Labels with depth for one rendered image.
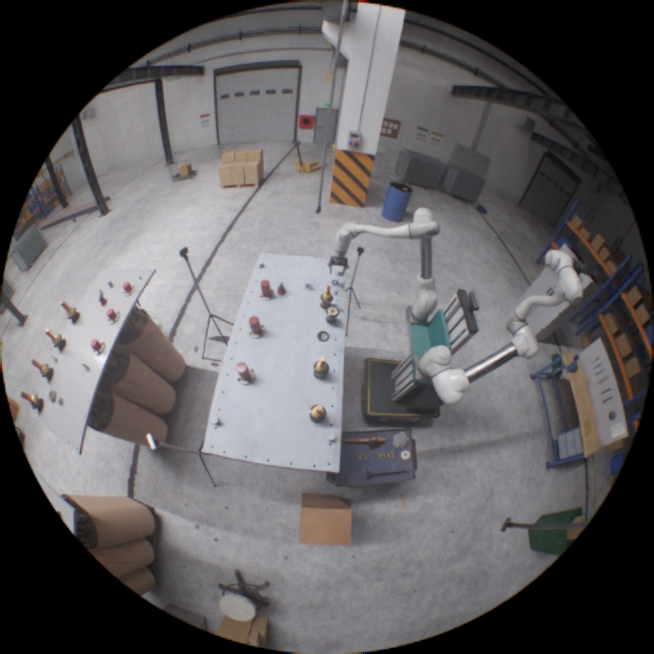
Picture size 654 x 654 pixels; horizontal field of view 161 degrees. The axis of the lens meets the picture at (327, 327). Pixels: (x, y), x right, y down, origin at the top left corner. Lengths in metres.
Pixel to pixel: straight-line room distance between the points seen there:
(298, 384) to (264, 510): 1.76
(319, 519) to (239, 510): 1.23
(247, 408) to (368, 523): 2.02
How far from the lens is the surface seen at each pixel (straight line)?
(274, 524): 2.81
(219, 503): 2.90
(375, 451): 1.91
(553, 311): 5.30
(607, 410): 5.04
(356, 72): 5.73
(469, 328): 1.51
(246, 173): 7.25
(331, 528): 1.86
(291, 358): 1.48
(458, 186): 10.19
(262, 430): 1.36
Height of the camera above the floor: 2.69
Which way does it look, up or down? 56 degrees down
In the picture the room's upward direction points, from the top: 10 degrees clockwise
